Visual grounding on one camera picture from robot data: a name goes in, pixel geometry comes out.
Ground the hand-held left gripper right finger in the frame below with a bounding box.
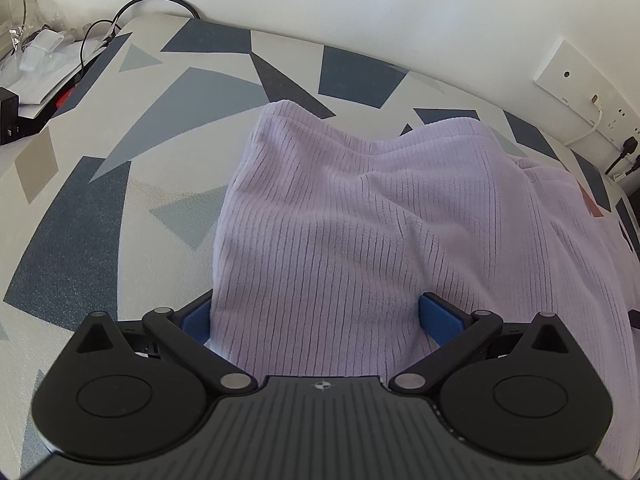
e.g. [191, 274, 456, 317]
[391, 292, 583, 395]

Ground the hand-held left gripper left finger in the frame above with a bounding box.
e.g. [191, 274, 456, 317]
[60, 292, 256, 396]

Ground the lavender ribbed pajama top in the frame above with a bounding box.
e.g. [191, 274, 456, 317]
[207, 100, 640, 480]

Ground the geometric patterned ironing board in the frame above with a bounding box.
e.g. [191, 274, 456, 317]
[0, 15, 640, 461]

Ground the black power plug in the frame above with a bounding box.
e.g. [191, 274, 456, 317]
[605, 136, 640, 176]

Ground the black red power strip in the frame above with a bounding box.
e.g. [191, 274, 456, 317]
[40, 30, 133, 121]

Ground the white wall outlet panel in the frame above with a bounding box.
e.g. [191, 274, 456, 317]
[532, 39, 640, 162]

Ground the white charger cable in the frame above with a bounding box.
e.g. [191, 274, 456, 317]
[564, 94, 607, 148]

